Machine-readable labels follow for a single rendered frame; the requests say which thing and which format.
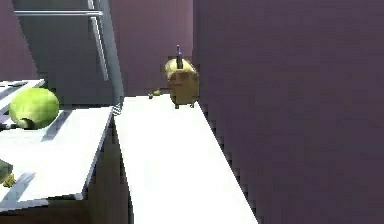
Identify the white counter cabinet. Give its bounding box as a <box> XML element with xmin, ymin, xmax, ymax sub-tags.
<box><xmin>113</xmin><ymin>93</ymin><xmax>260</xmax><ymax>224</ymax></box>

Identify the dark purple bottle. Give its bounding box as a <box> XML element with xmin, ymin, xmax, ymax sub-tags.
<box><xmin>175</xmin><ymin>44</ymin><xmax>184</xmax><ymax>70</ymax></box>

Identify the green round lettuce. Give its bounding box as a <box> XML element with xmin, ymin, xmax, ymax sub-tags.
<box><xmin>8</xmin><ymin>87</ymin><xmax>61</xmax><ymax>130</ymax></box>

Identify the grey fridge handle bar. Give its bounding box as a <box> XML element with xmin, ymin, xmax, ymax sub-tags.
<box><xmin>87</xmin><ymin>0</ymin><xmax>110</xmax><ymax>82</ymax></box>

